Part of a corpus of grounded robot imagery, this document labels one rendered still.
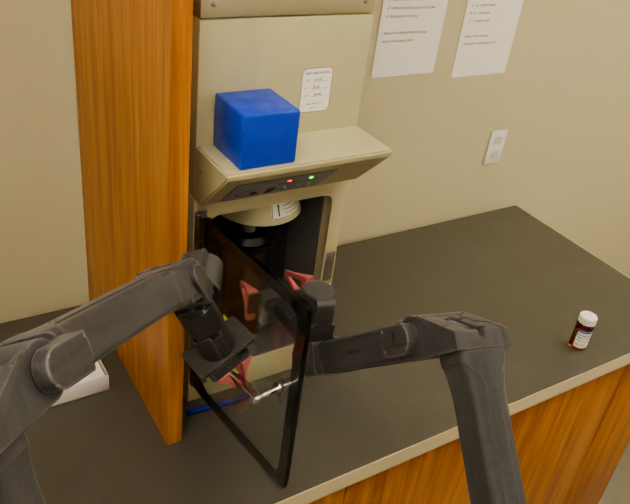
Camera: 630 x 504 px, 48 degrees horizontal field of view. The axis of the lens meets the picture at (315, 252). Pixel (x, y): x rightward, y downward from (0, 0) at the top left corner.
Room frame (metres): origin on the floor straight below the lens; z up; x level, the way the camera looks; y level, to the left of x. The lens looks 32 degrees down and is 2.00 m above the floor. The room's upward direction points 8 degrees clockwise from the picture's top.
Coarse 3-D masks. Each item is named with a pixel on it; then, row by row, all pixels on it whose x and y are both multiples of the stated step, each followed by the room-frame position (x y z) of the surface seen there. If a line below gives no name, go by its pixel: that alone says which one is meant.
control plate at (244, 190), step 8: (296, 176) 1.06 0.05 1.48; (304, 176) 1.08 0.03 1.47; (320, 176) 1.11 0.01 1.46; (248, 184) 1.01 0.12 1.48; (256, 184) 1.03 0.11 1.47; (264, 184) 1.04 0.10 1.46; (272, 184) 1.06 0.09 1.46; (280, 184) 1.07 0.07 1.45; (288, 184) 1.09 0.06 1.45; (296, 184) 1.11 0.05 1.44; (304, 184) 1.13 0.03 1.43; (312, 184) 1.15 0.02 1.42; (232, 192) 1.02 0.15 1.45; (240, 192) 1.04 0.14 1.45; (248, 192) 1.05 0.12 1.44; (272, 192) 1.10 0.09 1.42; (224, 200) 1.05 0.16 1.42
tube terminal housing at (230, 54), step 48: (192, 48) 1.07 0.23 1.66; (240, 48) 1.10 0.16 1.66; (288, 48) 1.15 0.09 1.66; (336, 48) 1.20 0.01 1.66; (192, 96) 1.07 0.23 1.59; (288, 96) 1.15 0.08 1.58; (336, 96) 1.21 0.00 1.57; (192, 144) 1.07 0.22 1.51; (192, 192) 1.06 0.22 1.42; (288, 192) 1.17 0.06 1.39; (336, 192) 1.23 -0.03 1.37; (192, 240) 1.06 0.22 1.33; (336, 240) 1.24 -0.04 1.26
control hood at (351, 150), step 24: (312, 144) 1.12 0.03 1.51; (336, 144) 1.14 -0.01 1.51; (360, 144) 1.15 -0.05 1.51; (216, 168) 0.99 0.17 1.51; (264, 168) 1.01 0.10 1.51; (288, 168) 1.03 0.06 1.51; (312, 168) 1.06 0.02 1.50; (336, 168) 1.11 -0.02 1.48; (360, 168) 1.16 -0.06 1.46; (216, 192) 1.00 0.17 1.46
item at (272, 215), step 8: (256, 208) 1.17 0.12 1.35; (264, 208) 1.17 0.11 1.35; (272, 208) 1.18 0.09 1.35; (280, 208) 1.19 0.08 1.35; (288, 208) 1.20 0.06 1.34; (296, 208) 1.22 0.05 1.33; (224, 216) 1.17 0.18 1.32; (232, 216) 1.17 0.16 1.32; (240, 216) 1.16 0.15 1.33; (248, 216) 1.16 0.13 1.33; (256, 216) 1.16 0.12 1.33; (264, 216) 1.17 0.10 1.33; (272, 216) 1.17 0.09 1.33; (280, 216) 1.18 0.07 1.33; (288, 216) 1.19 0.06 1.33; (296, 216) 1.21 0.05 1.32; (248, 224) 1.15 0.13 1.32; (256, 224) 1.16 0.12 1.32; (264, 224) 1.16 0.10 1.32; (272, 224) 1.17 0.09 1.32
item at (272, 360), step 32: (224, 256) 0.99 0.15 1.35; (224, 288) 0.98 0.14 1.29; (256, 288) 0.91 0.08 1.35; (288, 288) 0.86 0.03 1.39; (256, 320) 0.91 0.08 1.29; (288, 320) 0.85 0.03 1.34; (256, 352) 0.90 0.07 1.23; (288, 352) 0.84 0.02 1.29; (224, 384) 0.97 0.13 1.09; (256, 384) 0.90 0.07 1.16; (288, 384) 0.84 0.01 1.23; (224, 416) 0.96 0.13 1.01; (256, 416) 0.89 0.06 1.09; (288, 416) 0.83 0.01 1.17; (256, 448) 0.88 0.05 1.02; (288, 448) 0.82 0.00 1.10
